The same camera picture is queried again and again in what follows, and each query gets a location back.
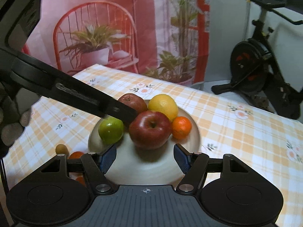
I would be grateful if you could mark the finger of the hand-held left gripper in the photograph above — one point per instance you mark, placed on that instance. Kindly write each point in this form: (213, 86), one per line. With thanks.
(94, 99)

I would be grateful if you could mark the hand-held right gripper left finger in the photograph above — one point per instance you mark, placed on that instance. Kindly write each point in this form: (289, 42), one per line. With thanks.
(107, 158)

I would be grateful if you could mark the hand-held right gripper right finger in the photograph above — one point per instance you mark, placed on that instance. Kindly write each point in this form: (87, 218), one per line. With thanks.
(181, 157)

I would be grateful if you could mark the small green apple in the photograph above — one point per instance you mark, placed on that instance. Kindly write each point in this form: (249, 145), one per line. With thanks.
(110, 131)

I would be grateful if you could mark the beige ceramic plate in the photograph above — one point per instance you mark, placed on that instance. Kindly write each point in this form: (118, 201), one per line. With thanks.
(146, 167)

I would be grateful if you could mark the dull brownish red apple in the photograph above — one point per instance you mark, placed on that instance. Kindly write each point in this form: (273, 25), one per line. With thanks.
(135, 102)

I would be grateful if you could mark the shiny red apple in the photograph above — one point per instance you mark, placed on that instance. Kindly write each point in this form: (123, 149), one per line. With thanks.
(149, 132)

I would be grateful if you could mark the yellow lemon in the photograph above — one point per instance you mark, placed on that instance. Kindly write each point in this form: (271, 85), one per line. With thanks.
(163, 106)

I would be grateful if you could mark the person's left hand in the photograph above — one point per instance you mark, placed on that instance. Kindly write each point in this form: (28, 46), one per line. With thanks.
(11, 132)

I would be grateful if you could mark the small brown kiwi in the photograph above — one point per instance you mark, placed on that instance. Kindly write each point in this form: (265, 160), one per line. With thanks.
(62, 149)

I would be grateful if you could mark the orange checked floral tablecloth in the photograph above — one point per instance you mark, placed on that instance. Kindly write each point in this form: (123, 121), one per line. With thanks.
(236, 141)

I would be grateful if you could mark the printed red chair backdrop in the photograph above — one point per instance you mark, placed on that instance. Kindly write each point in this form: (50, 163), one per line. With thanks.
(146, 28)

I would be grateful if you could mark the brown sandals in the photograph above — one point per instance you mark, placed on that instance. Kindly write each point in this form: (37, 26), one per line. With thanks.
(261, 101)

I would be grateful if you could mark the black exercise bike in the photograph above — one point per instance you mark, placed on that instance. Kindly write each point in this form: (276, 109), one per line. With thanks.
(248, 71)

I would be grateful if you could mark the metal stand pole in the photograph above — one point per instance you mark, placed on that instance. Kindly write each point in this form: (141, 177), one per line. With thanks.
(247, 16)

